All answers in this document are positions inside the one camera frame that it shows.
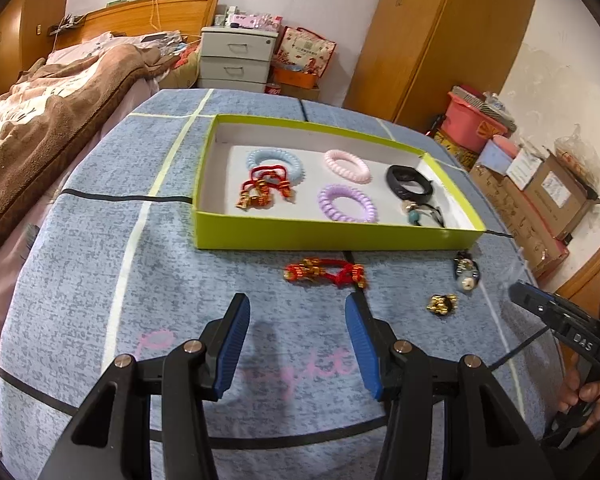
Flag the pink plastic bucket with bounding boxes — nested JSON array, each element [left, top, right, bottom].
[[444, 90, 509, 154]]

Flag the red patterned gift bag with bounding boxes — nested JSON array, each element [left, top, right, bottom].
[[274, 26, 338, 79]]

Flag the purple spiral hair tie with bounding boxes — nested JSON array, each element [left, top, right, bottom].
[[317, 183, 379, 224]]

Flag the blue spiral hair tie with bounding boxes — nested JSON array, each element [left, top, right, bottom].
[[244, 148, 306, 184]]

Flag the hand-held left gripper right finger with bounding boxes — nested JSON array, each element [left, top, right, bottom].
[[344, 292, 541, 480]]

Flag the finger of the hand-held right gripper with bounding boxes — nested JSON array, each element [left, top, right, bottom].
[[522, 282, 600, 323], [508, 282, 568, 333]]

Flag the red braided bracelet gold beads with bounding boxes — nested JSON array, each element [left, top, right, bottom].
[[283, 257, 367, 291]]

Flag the wooden headboard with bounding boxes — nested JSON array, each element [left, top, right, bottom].
[[49, 0, 221, 52]]

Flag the narrow wooden wardrobe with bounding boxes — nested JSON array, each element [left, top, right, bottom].
[[0, 0, 37, 102]]

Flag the black hair tie teal bead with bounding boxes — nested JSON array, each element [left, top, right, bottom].
[[399, 199, 446, 229]]

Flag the yellow patterned tin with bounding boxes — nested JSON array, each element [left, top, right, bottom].
[[432, 129, 482, 167]]

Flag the pink box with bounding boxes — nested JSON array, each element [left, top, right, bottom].
[[228, 13, 284, 31]]

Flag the tall wooden wardrobe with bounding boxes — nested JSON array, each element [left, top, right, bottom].
[[342, 0, 544, 134]]

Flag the grey nightstand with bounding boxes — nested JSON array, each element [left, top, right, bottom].
[[197, 26, 280, 94]]

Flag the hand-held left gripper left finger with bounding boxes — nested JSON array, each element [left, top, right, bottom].
[[37, 292, 253, 480]]

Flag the large cardboard box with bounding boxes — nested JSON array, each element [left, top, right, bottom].
[[469, 160, 572, 282]]

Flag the gold bell hair tie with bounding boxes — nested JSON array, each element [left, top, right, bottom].
[[426, 293, 459, 319]]

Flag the green cardboard box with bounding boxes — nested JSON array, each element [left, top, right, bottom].
[[191, 113, 486, 251]]

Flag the flower hair tie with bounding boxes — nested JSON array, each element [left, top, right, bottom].
[[452, 251, 481, 294]]

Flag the cardboard box white label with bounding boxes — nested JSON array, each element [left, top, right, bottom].
[[522, 152, 600, 242]]

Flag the orange box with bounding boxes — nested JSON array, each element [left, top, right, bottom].
[[272, 67, 319, 89]]

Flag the pink spiral hair tie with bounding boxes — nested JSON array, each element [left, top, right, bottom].
[[323, 148, 374, 185]]

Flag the blue patterned tablecloth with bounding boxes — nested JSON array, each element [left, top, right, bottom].
[[0, 88, 581, 480]]

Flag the red cord bracelet gold lock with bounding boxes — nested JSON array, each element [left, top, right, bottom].
[[235, 162, 297, 211]]

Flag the black wristband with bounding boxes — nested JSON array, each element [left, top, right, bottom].
[[385, 163, 437, 204]]

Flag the white small box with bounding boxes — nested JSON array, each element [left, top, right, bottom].
[[479, 139, 519, 174]]

